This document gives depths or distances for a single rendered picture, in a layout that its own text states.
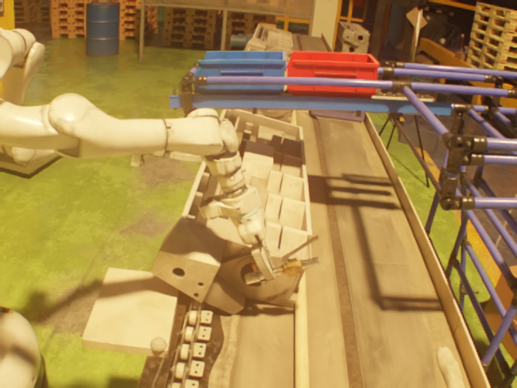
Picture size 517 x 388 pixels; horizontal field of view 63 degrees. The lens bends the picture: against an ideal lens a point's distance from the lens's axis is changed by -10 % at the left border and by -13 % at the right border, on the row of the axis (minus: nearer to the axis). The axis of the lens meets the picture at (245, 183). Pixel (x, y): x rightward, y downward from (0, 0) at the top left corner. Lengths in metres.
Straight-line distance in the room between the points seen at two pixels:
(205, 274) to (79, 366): 1.13
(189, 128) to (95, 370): 1.47
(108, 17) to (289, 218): 6.72
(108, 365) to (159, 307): 0.96
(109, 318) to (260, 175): 0.74
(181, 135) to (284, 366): 0.62
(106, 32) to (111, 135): 7.06
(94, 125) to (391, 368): 0.92
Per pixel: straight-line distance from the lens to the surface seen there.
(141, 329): 1.20
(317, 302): 1.40
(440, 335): 1.42
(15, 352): 1.81
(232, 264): 1.26
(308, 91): 1.56
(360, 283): 1.51
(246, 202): 1.04
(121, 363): 2.18
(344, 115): 2.93
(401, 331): 1.38
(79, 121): 0.86
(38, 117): 0.89
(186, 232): 1.20
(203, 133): 0.92
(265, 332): 1.28
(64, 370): 2.19
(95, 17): 7.89
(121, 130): 0.88
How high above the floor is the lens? 1.64
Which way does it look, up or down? 27 degrees down
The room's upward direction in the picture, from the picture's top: 6 degrees clockwise
